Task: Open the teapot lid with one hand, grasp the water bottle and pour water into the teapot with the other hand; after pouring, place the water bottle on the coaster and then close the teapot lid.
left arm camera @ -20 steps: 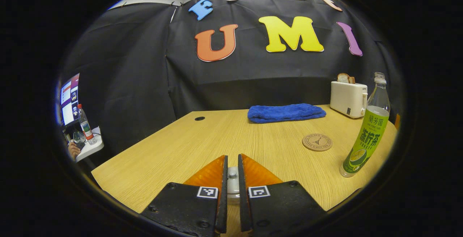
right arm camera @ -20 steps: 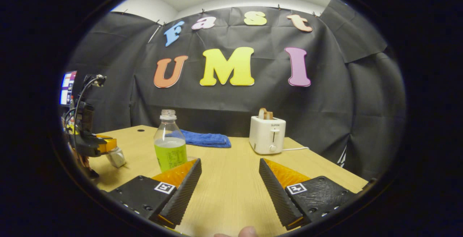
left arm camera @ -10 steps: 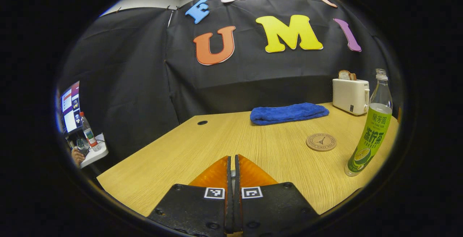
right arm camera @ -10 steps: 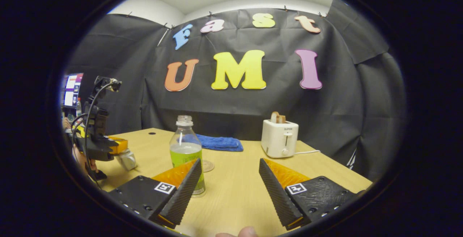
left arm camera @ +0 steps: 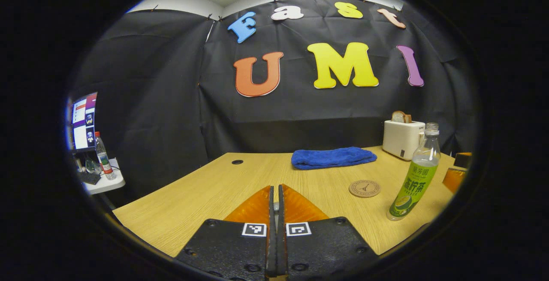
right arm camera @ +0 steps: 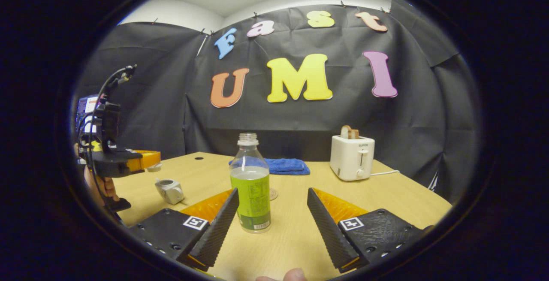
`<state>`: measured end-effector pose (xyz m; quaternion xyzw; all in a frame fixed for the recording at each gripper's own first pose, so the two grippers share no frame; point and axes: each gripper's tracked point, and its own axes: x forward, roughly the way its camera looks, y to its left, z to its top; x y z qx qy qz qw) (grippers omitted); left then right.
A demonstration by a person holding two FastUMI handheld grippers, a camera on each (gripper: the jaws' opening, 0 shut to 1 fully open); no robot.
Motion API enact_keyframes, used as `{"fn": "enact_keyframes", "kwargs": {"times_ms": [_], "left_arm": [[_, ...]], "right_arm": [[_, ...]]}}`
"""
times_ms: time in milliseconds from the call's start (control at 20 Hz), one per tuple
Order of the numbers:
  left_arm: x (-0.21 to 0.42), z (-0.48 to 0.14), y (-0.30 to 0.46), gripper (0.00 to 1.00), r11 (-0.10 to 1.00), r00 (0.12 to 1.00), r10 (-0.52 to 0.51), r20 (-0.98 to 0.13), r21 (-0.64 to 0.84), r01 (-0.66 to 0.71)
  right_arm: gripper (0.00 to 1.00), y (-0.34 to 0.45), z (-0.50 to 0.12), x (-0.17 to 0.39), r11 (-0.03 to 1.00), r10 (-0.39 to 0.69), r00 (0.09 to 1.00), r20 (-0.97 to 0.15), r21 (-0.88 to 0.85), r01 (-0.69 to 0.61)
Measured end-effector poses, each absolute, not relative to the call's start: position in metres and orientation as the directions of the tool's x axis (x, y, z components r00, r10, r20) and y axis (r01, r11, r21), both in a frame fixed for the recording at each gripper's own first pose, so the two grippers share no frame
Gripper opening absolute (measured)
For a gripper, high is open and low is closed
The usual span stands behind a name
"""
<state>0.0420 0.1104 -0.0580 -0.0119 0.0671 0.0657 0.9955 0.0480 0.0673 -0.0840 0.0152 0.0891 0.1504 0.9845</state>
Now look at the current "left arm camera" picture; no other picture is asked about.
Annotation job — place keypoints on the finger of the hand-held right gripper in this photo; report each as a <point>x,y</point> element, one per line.
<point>455,180</point>

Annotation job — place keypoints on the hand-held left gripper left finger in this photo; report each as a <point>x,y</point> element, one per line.
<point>271,251</point>

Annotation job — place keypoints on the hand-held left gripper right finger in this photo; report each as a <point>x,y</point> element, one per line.
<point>282,251</point>

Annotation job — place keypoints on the green label water bottle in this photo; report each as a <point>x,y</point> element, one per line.
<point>416,182</point>

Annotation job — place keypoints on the white teacup lid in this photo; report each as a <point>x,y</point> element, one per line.
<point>276,207</point>

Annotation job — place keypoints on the round cork coaster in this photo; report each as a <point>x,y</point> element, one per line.
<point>364,188</point>

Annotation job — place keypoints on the red-capped clear plastic bottle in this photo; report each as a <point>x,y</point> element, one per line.
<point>104,158</point>

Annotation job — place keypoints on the white toaster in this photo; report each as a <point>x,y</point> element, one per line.
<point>401,139</point>

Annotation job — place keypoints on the bread slice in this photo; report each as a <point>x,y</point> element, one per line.
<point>399,117</point>

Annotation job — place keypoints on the blue towel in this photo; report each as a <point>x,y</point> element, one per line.
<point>332,158</point>

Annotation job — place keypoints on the white side table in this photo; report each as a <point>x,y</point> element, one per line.
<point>109,183</point>

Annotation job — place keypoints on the small black keypad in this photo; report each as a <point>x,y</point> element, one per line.
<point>88,178</point>

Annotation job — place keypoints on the clear crumpled plastic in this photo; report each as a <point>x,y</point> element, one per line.
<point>90,166</point>

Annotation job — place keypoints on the computer monitor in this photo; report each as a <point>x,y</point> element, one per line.
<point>83,122</point>

